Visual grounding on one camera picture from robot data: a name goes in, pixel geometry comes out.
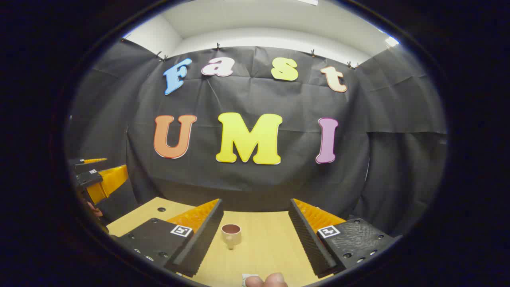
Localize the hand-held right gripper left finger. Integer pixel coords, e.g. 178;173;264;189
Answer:
114;198;224;278

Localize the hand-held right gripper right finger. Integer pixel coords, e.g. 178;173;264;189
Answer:
288;198;402;279

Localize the cream cup with brown inside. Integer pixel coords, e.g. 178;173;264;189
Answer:
221;224;242;250

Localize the light wooden desktop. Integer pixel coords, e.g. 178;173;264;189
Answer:
106;197;347;287

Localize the black backdrop cloth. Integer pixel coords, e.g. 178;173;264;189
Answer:
66;39;449;236

